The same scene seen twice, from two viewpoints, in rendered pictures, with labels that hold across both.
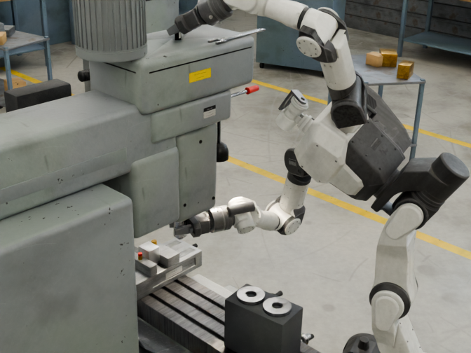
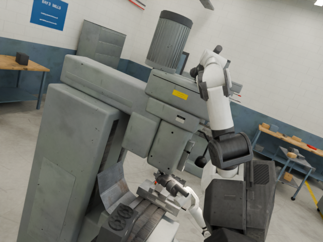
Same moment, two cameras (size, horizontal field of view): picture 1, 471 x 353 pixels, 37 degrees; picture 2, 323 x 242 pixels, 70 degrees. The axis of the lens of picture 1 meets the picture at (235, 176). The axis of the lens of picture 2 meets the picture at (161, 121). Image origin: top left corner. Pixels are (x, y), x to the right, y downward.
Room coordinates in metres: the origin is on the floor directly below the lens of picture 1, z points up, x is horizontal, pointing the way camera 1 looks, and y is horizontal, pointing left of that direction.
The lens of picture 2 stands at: (1.45, -1.03, 2.01)
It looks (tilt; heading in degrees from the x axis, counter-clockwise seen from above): 16 degrees down; 64
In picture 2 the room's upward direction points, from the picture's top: 20 degrees clockwise
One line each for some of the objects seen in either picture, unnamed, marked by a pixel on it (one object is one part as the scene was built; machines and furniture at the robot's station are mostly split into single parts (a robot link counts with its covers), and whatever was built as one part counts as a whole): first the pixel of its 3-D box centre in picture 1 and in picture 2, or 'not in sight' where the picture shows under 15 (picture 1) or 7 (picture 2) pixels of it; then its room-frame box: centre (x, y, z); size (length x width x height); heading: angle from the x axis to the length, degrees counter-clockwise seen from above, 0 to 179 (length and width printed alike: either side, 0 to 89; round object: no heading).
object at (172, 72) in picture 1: (174, 64); (189, 94); (2.15, 0.20, 1.81); 0.47 x 0.26 x 0.16; 137
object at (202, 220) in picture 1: (205, 222); (168, 183); (2.19, 0.10, 1.23); 0.13 x 0.12 x 0.10; 24
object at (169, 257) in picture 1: (160, 253); (166, 192); (2.32, 0.28, 1.03); 0.15 x 0.06 x 0.04; 48
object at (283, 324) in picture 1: (263, 325); (116, 230); (1.87, -0.10, 1.04); 0.22 x 0.12 x 0.20; 54
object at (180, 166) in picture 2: not in sight; (185, 155); (2.24, 0.11, 1.45); 0.04 x 0.04 x 0.21; 47
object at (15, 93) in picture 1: (39, 117); not in sight; (2.17, 0.64, 1.62); 0.20 x 0.09 x 0.21; 137
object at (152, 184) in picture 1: (132, 181); (146, 131); (2.02, 0.32, 1.47); 0.24 x 0.19 x 0.26; 47
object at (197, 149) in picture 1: (178, 164); (171, 144); (2.15, 0.19, 1.47); 0.21 x 0.19 x 0.32; 47
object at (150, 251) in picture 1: (148, 253); (160, 186); (2.28, 0.31, 1.05); 0.06 x 0.05 x 0.06; 48
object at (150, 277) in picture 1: (155, 263); (161, 194); (2.30, 0.29, 0.99); 0.35 x 0.15 x 0.11; 138
